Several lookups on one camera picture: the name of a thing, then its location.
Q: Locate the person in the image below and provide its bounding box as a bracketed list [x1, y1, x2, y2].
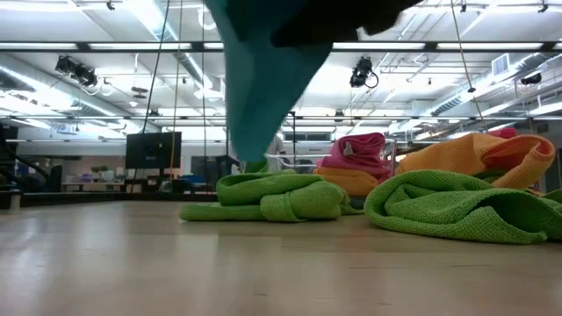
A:
[266, 131, 287, 173]

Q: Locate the yellowish hanging rope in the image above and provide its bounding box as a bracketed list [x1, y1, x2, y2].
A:
[169, 0, 184, 181]

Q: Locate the dark hanging cable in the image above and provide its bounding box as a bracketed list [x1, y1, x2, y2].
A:
[142, 0, 172, 133]

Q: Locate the red rounded background object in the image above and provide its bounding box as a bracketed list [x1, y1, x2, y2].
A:
[487, 126, 520, 140]

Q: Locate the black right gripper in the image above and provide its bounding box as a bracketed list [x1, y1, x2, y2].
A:
[270, 0, 422, 48]

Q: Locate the small green microfiber towel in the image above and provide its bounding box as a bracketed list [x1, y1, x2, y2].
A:
[178, 160, 365, 223]

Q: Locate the white hanging ring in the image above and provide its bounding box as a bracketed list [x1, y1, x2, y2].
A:
[197, 6, 220, 31]

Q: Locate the dark background equipment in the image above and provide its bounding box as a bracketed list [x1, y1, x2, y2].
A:
[0, 125, 63, 208]

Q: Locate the black ceiling fixture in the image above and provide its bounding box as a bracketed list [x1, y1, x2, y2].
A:
[520, 72, 544, 87]
[54, 54, 98, 88]

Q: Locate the orange microfiber towel with label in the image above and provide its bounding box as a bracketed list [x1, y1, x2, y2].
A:
[313, 166, 381, 198]

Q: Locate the black overhead rig beam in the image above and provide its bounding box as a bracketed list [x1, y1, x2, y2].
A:
[0, 40, 562, 54]

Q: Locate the thin hanging cord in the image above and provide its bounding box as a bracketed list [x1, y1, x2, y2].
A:
[450, 0, 487, 132]

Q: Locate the clear plastic bin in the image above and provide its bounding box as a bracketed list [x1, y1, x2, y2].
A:
[263, 138, 399, 176]

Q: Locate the large green microfiber towel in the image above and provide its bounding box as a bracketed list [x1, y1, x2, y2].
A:
[364, 169, 562, 245]

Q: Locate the pink microfiber towel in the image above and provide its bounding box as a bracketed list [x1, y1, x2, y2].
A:
[331, 132, 388, 166]
[318, 155, 394, 183]

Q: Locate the low background workbench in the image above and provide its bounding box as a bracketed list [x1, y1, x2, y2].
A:
[61, 165, 129, 193]

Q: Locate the black monitor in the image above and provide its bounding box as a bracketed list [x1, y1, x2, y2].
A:
[126, 131, 183, 170]

